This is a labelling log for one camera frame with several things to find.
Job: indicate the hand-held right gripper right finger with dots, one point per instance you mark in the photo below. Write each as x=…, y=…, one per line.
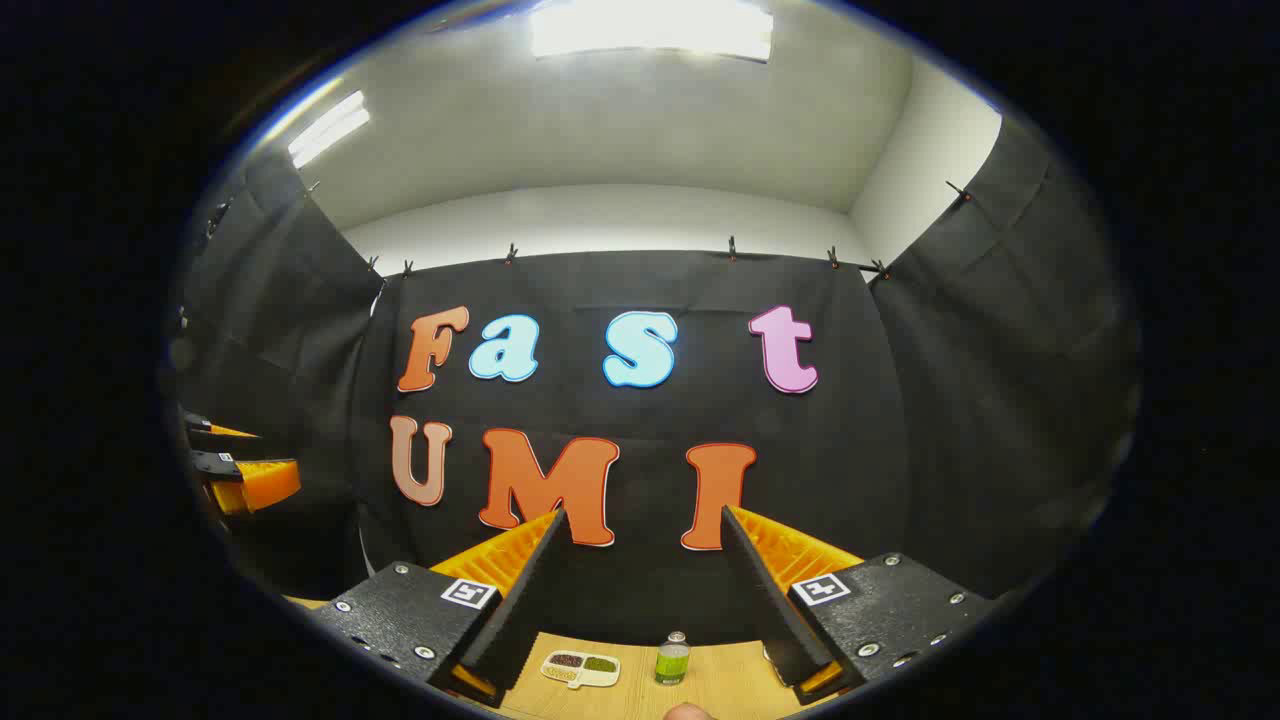
x=762, y=590

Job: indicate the black backdrop cloth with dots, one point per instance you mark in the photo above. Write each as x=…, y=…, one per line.
x=900, y=420

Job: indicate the bright ceiling light panel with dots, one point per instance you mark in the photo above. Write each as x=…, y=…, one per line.
x=650, y=28
x=328, y=128

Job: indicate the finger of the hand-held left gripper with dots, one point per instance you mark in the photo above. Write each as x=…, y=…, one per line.
x=205, y=424
x=262, y=482

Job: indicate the white divided dish of beans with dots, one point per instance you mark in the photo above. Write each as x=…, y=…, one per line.
x=582, y=668

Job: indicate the green label drink bottle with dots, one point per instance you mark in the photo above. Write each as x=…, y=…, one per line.
x=672, y=664

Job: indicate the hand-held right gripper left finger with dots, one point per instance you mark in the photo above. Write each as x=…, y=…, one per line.
x=525, y=590

